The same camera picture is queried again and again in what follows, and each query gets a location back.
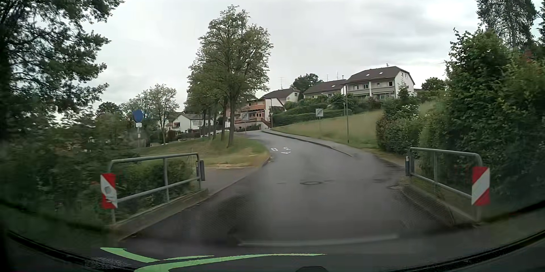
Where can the red and white house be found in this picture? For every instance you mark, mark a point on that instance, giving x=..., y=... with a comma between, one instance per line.
x=254, y=113

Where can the white house with dark roof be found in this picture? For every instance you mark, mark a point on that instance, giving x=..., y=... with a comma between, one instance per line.
x=284, y=95

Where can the trimmed green hedge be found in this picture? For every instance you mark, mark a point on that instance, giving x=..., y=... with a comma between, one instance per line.
x=304, y=115

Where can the dark tree behind houses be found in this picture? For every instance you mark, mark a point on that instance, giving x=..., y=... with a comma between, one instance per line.
x=305, y=81

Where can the grey asphalt road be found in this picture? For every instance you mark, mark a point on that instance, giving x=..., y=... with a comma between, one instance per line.
x=306, y=165

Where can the long house with dark roof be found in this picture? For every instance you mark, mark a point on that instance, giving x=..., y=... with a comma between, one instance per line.
x=325, y=88

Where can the grass verge with trees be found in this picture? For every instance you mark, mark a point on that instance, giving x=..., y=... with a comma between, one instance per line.
x=213, y=150

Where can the grass bank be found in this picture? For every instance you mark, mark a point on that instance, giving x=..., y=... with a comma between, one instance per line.
x=340, y=127

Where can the row of tall trees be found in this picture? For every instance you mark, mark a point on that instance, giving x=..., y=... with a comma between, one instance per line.
x=232, y=59

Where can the grey side path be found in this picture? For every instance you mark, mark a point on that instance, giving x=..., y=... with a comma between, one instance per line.
x=225, y=176

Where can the white low house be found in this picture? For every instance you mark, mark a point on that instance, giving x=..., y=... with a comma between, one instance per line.
x=187, y=122

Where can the white house with brown roof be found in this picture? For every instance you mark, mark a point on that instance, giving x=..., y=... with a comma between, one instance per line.
x=379, y=81

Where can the tree with light foliage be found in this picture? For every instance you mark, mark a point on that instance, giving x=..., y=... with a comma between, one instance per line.
x=159, y=104

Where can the grey metal railing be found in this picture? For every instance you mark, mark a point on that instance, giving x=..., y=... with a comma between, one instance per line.
x=443, y=170
x=164, y=174

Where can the rounded green bush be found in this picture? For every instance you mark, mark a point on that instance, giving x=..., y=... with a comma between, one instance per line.
x=396, y=129

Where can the car's own bonnet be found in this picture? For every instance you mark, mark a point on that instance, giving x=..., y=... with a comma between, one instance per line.
x=264, y=250

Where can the round blue road sign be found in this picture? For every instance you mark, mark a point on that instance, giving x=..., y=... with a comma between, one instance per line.
x=138, y=116

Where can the bushes beside railing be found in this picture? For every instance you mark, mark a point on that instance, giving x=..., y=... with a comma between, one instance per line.
x=64, y=170

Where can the tall green hedge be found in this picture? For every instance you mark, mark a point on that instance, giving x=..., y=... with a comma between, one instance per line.
x=489, y=110

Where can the large dark tree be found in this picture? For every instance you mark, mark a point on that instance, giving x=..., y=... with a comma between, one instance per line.
x=38, y=42

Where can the tall conifer tree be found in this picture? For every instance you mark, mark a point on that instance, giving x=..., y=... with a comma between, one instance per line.
x=504, y=6

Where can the square road sign on post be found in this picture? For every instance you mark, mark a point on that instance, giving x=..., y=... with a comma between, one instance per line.
x=319, y=113

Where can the lamp post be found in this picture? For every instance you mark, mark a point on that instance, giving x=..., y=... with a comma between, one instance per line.
x=347, y=119

